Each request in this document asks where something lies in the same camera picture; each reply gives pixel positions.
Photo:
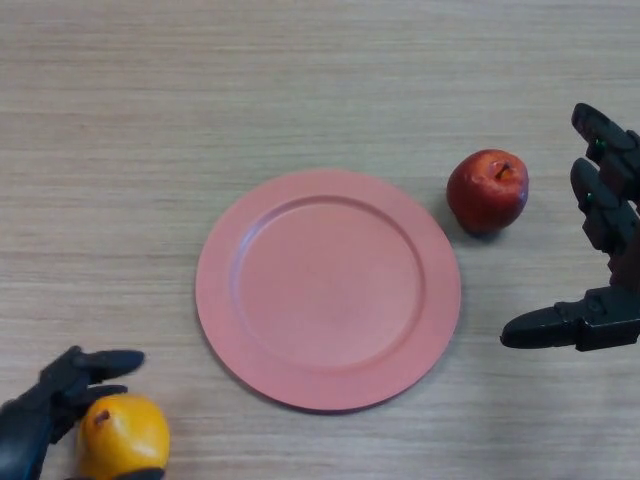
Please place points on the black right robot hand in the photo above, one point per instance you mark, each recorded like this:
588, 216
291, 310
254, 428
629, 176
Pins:
612, 320

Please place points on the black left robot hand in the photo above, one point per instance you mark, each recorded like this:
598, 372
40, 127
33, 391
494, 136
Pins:
30, 425

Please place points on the yellow pear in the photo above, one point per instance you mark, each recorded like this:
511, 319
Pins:
127, 437

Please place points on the pink round plate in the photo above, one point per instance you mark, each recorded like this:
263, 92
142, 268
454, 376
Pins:
327, 290

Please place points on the red apple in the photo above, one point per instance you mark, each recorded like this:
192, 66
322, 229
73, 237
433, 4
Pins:
485, 197

